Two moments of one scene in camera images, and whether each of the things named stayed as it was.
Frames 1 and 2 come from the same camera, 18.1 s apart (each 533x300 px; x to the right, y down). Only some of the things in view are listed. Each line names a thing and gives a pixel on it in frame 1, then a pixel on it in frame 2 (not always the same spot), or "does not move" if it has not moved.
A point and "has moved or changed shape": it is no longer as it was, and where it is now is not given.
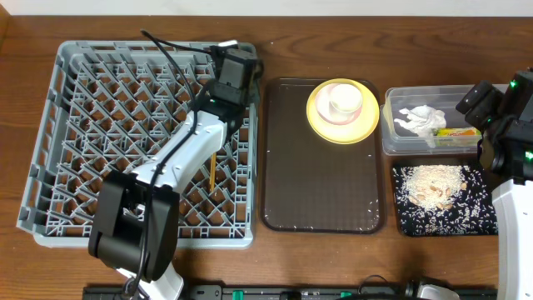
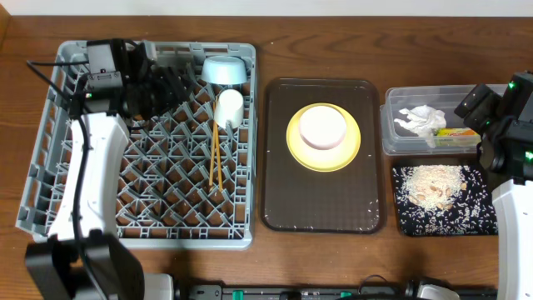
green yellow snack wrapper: (456, 132) does not move
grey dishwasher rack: (115, 105) does not move
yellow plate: (350, 133) -> (323, 137)
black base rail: (284, 293) does not move
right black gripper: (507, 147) does not move
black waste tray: (434, 200) does not move
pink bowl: (328, 112) -> (322, 127)
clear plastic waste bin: (422, 120) does not move
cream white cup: (346, 99) has moved or changed shape
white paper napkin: (424, 121) does not move
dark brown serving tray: (310, 184) does not move
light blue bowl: (227, 42) has moved or changed shape
